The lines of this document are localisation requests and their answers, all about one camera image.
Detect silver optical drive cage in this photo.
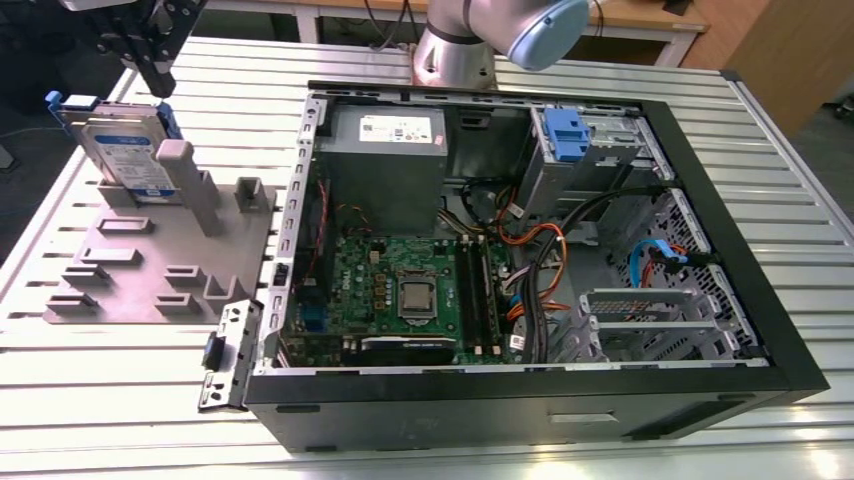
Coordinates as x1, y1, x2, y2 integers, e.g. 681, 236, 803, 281
517, 104, 669, 221

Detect black graphics card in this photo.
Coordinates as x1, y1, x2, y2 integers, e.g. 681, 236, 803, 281
340, 334, 462, 369

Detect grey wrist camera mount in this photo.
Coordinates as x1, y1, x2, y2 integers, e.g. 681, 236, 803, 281
57, 0, 157, 12

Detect silver power supply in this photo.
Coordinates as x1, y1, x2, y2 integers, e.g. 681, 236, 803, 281
313, 104, 450, 239

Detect wooden desk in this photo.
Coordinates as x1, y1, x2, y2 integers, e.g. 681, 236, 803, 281
190, 0, 713, 69

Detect red black fan wire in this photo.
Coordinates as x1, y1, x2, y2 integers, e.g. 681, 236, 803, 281
303, 177, 334, 289

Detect orange wire bundle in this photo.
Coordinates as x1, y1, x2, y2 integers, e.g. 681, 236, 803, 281
497, 223, 573, 324

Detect black orange power wire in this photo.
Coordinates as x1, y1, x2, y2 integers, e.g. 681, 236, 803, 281
657, 242, 722, 269

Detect RAM stick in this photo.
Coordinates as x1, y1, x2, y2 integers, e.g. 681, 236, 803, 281
474, 234, 508, 354

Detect blue plastic drive latch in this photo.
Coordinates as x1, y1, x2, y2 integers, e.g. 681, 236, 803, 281
544, 107, 593, 164

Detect yellow black supply wires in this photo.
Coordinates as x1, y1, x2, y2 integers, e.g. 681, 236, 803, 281
437, 179, 529, 246

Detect hard disk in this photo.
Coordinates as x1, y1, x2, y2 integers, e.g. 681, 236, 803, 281
43, 91, 186, 206

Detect blue data wire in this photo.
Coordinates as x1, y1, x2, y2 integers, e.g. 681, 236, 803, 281
626, 238, 689, 291

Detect silver CPU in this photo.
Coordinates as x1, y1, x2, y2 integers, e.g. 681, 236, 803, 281
400, 282, 437, 312

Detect black cable bundle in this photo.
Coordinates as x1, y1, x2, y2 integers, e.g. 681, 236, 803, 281
520, 184, 669, 364

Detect black PC case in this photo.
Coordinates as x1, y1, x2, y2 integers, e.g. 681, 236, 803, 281
198, 79, 832, 454

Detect CPU socket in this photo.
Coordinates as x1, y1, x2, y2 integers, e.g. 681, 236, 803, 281
392, 267, 444, 327

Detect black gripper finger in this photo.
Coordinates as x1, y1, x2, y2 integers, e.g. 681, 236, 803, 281
91, 21, 170, 98
155, 0, 206, 97

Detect wooden cabinet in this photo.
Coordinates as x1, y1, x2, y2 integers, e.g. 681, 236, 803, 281
680, 0, 854, 136

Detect silver metal disk bay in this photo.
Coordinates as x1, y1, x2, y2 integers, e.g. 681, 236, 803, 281
577, 287, 743, 364

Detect black office chair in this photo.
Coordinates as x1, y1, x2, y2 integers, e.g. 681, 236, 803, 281
0, 0, 95, 119

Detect grey parts rack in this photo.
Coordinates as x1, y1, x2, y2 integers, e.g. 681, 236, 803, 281
41, 139, 279, 326

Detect green motherboard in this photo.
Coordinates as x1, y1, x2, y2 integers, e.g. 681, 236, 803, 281
283, 234, 520, 366

